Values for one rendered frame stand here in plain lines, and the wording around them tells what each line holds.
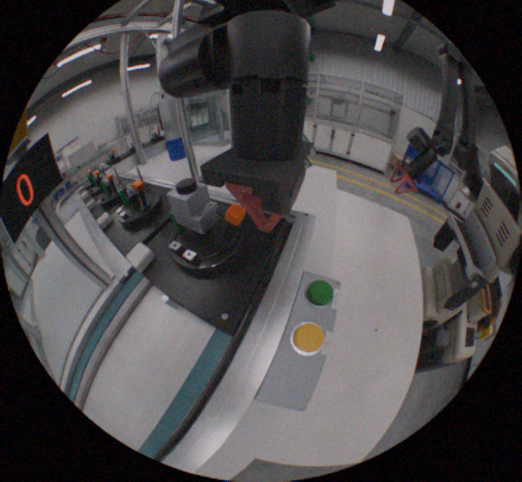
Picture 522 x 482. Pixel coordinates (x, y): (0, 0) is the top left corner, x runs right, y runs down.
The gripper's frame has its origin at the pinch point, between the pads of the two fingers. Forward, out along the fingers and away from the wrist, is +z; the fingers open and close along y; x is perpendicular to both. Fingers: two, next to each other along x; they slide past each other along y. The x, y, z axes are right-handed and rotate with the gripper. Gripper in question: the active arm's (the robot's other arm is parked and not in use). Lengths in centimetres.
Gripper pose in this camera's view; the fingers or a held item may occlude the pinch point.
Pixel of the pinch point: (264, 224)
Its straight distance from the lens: 18.4
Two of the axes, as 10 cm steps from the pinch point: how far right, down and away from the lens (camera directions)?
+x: 9.2, 2.7, -2.8
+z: 0.0, 7.2, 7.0
